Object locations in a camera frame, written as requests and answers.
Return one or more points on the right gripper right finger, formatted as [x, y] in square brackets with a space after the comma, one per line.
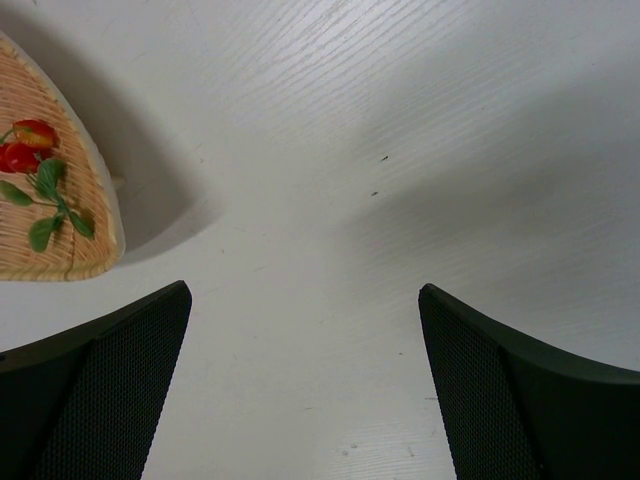
[514, 407]

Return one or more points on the cherry sprig with leaves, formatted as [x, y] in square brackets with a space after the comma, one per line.
[27, 150]

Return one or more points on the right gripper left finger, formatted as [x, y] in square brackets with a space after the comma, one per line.
[85, 403]

